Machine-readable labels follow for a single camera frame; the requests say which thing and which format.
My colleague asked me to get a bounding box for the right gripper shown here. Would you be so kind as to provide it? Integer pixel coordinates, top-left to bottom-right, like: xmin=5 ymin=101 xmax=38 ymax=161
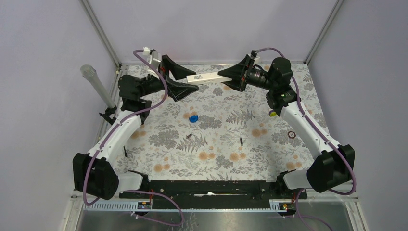
xmin=217 ymin=56 xmax=276 ymax=92

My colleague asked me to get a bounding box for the white remote control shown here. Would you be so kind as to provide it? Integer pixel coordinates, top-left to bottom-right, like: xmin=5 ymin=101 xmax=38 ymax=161
xmin=186 ymin=72 xmax=230 ymax=86

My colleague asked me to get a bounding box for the floral patterned table mat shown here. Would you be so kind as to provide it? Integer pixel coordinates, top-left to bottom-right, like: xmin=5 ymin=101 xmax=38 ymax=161
xmin=114 ymin=83 xmax=313 ymax=180

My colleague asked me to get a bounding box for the white purple green block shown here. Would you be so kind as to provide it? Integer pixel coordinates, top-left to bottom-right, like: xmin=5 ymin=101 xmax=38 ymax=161
xmin=269 ymin=110 xmax=277 ymax=117

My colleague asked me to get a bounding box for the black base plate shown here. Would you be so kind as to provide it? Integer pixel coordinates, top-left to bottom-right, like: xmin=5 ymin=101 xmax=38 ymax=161
xmin=119 ymin=180 xmax=297 ymax=209

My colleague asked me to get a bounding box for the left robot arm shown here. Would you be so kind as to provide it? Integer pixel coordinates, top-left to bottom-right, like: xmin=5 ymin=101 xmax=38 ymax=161
xmin=73 ymin=55 xmax=199 ymax=200

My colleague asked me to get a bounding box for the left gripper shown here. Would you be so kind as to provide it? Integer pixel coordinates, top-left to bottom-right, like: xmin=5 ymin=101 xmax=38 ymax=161
xmin=140 ymin=55 xmax=200 ymax=101

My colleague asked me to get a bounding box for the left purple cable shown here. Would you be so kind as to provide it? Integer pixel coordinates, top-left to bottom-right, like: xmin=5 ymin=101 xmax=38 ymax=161
xmin=82 ymin=49 xmax=169 ymax=206

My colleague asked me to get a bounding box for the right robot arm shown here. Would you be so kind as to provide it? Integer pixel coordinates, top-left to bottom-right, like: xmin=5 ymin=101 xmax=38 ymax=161
xmin=218 ymin=55 xmax=357 ymax=198

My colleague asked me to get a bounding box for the blue plastic piece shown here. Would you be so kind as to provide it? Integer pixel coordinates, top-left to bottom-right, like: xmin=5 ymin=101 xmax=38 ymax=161
xmin=189 ymin=115 xmax=199 ymax=123

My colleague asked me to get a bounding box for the microphone on black tripod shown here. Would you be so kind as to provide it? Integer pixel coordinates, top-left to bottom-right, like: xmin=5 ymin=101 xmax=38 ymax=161
xmin=80 ymin=64 xmax=129 ymax=158

